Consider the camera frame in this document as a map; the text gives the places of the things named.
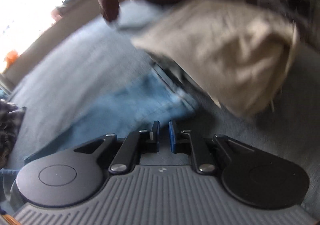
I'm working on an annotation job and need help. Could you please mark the blue denim jeans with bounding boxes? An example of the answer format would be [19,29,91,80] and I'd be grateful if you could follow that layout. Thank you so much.
[24,65,199,164]

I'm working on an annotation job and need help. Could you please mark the beige fabric storage bag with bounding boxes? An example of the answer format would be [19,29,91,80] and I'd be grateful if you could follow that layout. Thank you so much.
[132,0,300,117]

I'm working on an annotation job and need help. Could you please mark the black patterned garment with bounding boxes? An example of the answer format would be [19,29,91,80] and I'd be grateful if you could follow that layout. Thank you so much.
[0,100,26,168]

